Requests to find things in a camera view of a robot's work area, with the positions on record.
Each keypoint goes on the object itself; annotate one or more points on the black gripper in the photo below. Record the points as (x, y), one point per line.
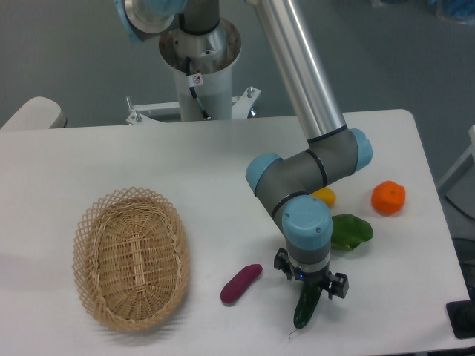
(336, 285)

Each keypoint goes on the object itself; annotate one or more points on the white chair armrest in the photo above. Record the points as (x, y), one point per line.
(38, 113)

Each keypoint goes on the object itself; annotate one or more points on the black device at edge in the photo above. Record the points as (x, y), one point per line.
(461, 316)

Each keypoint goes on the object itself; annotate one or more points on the woven wicker basket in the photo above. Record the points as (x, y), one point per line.
(131, 259)

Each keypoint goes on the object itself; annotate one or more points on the orange tangerine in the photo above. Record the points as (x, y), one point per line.
(388, 198)

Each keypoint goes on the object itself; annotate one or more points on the white furniture at right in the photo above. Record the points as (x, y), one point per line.
(461, 166)

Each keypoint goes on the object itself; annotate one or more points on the green cucumber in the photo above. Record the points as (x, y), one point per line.
(307, 302)

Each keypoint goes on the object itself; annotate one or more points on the green bok choy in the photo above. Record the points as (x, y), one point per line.
(349, 232)

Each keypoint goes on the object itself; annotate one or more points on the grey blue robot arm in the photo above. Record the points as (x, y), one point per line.
(334, 151)

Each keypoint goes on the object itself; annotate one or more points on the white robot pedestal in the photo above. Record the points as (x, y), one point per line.
(202, 70)

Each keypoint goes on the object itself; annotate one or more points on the purple sweet potato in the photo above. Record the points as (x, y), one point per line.
(238, 285)

